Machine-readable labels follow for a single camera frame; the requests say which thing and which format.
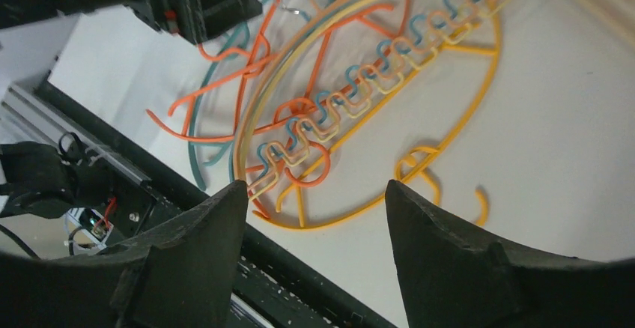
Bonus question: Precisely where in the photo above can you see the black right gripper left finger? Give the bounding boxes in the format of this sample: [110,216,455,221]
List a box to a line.
[1,180,249,327]

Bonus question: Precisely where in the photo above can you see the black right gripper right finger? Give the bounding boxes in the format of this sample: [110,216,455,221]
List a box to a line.
[385,180,634,327]

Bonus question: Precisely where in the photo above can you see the orange plastic hanger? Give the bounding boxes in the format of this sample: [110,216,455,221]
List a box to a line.
[146,3,413,190]
[168,0,353,139]

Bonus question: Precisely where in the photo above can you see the pale yellow wavy hanger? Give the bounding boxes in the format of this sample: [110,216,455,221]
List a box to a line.
[237,0,527,203]

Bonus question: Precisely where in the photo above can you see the light blue wavy hanger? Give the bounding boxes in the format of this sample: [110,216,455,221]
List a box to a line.
[257,0,506,181]

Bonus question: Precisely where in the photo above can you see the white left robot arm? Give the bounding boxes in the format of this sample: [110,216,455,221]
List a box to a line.
[1,0,262,219]

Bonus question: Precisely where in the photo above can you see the teal plastic hanger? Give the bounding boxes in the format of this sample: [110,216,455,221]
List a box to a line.
[187,0,338,192]

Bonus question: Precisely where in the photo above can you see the left circuit board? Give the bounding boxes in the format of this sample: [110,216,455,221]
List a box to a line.
[63,207,115,248]

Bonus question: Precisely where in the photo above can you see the peach wavy hanger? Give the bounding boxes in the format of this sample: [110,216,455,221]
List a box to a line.
[233,0,537,203]

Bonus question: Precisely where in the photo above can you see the yellow-orange plastic hanger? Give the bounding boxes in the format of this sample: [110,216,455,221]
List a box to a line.
[263,13,502,231]

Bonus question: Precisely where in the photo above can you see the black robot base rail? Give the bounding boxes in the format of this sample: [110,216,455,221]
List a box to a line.
[34,82,392,327]

